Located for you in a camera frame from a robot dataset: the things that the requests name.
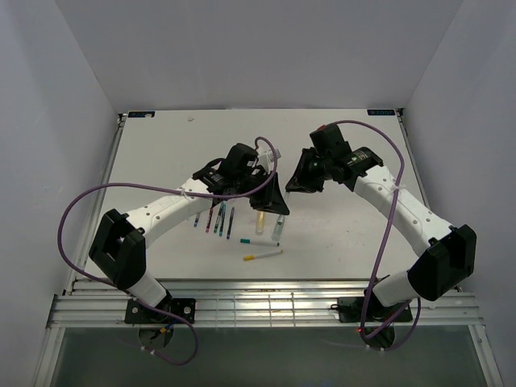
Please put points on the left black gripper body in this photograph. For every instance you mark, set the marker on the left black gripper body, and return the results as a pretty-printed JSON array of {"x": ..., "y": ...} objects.
[{"x": 247, "y": 184}]

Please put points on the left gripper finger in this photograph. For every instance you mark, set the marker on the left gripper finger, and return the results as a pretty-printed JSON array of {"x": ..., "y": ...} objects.
[
  {"x": 261, "y": 200},
  {"x": 278, "y": 204}
]

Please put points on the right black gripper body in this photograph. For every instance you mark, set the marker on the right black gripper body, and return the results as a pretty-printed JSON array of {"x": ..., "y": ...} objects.
[{"x": 320, "y": 165}]

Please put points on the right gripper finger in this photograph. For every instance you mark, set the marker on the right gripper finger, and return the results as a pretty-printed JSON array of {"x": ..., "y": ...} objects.
[
  {"x": 300, "y": 180},
  {"x": 311, "y": 186}
]

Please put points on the yellow highlighter body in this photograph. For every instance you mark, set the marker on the yellow highlighter body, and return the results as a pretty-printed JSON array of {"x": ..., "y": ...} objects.
[{"x": 260, "y": 222}]

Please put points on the dark blue pen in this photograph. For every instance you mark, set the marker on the dark blue pen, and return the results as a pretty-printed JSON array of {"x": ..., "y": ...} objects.
[{"x": 222, "y": 219}]

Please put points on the light green highlighter body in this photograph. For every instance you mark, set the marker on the light green highlighter body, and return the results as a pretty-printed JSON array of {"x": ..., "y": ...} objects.
[{"x": 277, "y": 231}]

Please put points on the purple pen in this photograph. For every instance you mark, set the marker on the purple pen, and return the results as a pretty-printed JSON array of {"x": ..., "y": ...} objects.
[{"x": 230, "y": 224}]

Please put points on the green capped white marker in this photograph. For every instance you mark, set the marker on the green capped white marker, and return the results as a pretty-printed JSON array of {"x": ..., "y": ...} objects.
[{"x": 259, "y": 242}]

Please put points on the red pen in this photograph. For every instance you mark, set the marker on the red pen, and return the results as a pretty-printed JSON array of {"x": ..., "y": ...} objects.
[{"x": 209, "y": 220}]

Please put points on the yellow capped white marker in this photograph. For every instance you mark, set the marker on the yellow capped white marker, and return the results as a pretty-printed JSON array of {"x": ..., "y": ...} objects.
[{"x": 263, "y": 255}]

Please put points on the green pen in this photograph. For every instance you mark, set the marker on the green pen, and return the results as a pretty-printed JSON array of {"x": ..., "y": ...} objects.
[{"x": 218, "y": 218}]

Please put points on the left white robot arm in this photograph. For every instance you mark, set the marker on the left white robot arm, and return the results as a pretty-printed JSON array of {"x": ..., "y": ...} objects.
[{"x": 121, "y": 241}]

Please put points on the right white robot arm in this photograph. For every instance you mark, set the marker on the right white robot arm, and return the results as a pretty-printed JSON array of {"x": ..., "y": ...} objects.
[{"x": 446, "y": 254}]

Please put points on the right blue corner label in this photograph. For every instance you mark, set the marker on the right blue corner label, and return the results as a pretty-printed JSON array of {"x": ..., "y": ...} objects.
[{"x": 381, "y": 112}]

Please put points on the blue corner label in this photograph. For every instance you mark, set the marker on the blue corner label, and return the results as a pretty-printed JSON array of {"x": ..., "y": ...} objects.
[
  {"x": 141, "y": 114},
  {"x": 381, "y": 112}
]

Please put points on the left blue corner label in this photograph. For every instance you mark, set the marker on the left blue corner label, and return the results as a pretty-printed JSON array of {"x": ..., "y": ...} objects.
[{"x": 141, "y": 114}]

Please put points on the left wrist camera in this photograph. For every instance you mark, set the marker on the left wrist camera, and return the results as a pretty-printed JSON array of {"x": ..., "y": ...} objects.
[{"x": 244, "y": 160}]

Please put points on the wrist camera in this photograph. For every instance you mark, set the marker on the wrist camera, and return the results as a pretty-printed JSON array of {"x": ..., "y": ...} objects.
[
  {"x": 329, "y": 142},
  {"x": 244, "y": 160}
]

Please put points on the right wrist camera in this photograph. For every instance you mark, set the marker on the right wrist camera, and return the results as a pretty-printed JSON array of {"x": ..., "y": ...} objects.
[{"x": 329, "y": 142}]

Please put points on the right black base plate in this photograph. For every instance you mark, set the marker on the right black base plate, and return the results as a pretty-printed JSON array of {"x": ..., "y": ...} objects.
[{"x": 349, "y": 310}]

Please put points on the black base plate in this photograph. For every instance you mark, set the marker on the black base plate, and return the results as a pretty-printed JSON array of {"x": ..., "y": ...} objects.
[
  {"x": 170, "y": 310},
  {"x": 349, "y": 310}
]

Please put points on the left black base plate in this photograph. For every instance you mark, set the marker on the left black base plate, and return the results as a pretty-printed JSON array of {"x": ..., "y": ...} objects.
[{"x": 170, "y": 310}]

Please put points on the aluminium frame rail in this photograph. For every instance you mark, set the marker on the aluminium frame rail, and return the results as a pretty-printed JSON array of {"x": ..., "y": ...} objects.
[{"x": 219, "y": 304}]

